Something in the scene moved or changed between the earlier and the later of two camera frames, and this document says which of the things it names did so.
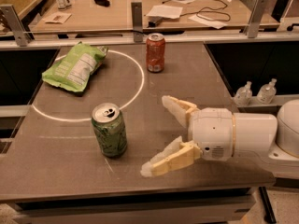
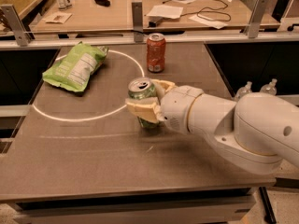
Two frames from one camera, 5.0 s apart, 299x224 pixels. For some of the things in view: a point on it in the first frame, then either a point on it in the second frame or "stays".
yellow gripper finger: x=177 y=155 -> x=147 y=108
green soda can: x=109 y=129 -> x=143 y=88
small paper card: x=56 y=18 stays
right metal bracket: x=261 y=5 stays
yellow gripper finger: x=179 y=108 -> x=162 y=87
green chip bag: x=73 y=70 stays
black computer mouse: x=102 y=1 stays
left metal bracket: x=21 y=35 stays
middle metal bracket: x=137 y=21 stays
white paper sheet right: x=208 y=22 stays
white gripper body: x=212 y=133 -> x=176 y=107
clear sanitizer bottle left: x=244 y=95 stays
